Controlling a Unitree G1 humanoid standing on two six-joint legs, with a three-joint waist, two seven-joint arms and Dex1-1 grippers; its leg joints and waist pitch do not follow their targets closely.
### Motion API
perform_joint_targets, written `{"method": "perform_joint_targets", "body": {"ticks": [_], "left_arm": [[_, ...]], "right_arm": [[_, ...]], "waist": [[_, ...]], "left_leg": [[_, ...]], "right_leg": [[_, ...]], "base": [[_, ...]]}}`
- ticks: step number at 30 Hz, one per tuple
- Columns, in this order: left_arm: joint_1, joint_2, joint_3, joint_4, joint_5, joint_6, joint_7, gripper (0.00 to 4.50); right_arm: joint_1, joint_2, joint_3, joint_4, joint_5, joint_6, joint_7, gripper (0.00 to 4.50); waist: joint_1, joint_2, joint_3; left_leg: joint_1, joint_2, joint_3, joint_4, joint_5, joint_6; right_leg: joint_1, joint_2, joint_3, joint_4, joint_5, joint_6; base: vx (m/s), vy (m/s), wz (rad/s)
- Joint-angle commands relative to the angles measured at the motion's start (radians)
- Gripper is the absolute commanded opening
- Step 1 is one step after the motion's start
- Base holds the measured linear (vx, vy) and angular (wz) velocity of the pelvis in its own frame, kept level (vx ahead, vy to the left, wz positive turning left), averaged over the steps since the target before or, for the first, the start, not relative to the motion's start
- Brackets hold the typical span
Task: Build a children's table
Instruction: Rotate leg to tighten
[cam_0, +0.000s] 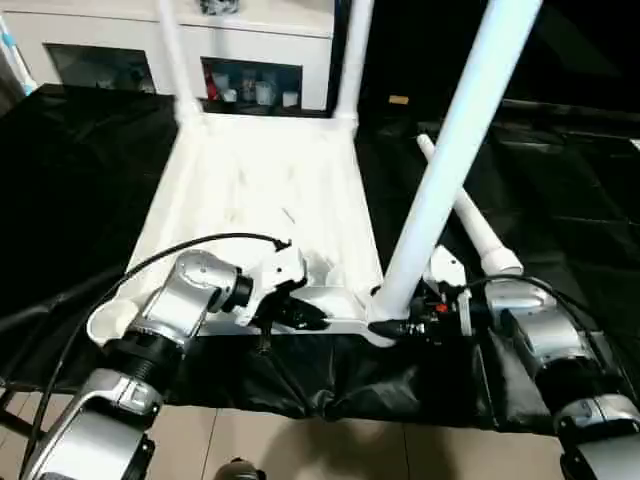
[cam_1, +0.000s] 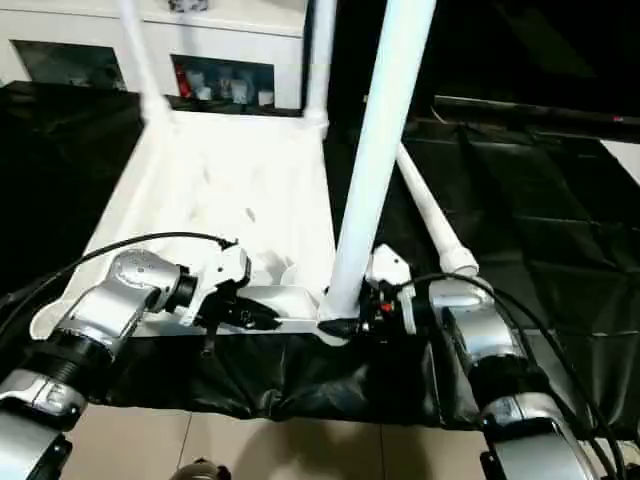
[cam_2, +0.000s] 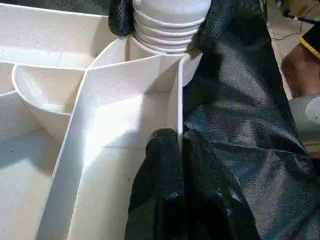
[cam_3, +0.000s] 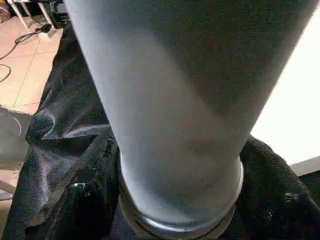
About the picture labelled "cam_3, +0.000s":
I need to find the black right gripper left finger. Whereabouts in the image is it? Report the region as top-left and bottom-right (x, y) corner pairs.
(27, 134), (132, 240)

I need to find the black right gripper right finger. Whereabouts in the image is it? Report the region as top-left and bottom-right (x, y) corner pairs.
(220, 135), (320, 240)

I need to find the white plastic table top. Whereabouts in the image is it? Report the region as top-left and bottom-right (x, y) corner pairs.
(249, 5), (320, 177)

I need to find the white plastic table leg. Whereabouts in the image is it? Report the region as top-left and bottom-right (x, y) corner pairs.
(64, 0), (320, 240)

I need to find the small white stool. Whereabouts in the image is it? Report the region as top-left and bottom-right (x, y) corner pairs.
(7, 0), (57, 32)

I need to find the thin black floor cable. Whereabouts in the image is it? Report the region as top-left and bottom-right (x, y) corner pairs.
(0, 22), (53, 85)

